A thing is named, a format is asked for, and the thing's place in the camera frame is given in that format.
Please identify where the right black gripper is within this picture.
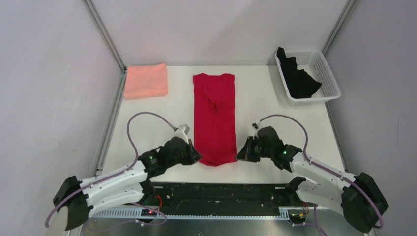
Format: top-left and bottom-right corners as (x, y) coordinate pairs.
(235, 136), (273, 163)

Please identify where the red t shirt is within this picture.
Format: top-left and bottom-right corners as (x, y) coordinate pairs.
(193, 73), (237, 167)

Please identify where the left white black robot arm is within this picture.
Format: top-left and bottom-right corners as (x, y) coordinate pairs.
(53, 137), (201, 231)

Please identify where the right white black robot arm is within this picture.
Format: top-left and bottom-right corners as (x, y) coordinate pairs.
(236, 126), (389, 233)

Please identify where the left controller board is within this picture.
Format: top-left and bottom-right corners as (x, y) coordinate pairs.
(140, 208), (159, 218)

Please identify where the controller board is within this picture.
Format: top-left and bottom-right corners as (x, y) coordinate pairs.
(140, 208), (159, 218)
(288, 213), (308, 227)

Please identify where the black t shirt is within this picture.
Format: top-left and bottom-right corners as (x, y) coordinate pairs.
(276, 47), (322, 99)

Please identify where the folded pink t shirt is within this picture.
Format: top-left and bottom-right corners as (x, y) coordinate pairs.
(123, 63), (168, 100)

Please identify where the right controller board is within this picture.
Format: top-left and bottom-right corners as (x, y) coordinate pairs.
(288, 213), (308, 227)

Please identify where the white plastic basket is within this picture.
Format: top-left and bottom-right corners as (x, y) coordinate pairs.
(275, 49), (341, 106)

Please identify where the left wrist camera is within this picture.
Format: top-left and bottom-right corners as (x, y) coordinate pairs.
(174, 124), (190, 144)

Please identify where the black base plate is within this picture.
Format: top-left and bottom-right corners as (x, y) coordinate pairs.
(138, 182), (305, 217)

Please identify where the grey slotted cable duct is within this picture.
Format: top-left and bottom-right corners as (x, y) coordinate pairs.
(85, 208), (291, 220)

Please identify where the left aluminium frame post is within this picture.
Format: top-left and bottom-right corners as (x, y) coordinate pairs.
(81, 0), (127, 73)

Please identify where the aluminium frame post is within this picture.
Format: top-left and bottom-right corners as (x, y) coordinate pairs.
(321, 0), (359, 56)
(81, 0), (127, 73)

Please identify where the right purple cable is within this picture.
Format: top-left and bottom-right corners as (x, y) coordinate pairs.
(259, 114), (385, 236)

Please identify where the purple cable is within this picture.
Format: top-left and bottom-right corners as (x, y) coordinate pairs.
(45, 112), (178, 229)
(259, 114), (385, 236)

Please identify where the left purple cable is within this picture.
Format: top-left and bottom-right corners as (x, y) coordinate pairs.
(45, 112), (178, 229)

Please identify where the right aluminium frame post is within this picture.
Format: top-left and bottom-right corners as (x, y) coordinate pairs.
(321, 0), (359, 56)

